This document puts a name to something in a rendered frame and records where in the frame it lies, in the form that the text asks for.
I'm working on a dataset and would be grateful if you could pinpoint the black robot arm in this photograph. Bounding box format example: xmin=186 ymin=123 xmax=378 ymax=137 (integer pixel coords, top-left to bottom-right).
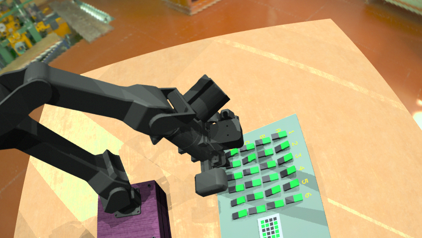
xmin=0 ymin=62 xmax=244 ymax=218

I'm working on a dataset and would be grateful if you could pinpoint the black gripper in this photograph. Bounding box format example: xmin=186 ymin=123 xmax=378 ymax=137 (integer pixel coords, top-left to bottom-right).
xmin=178 ymin=118 xmax=230 ymax=197

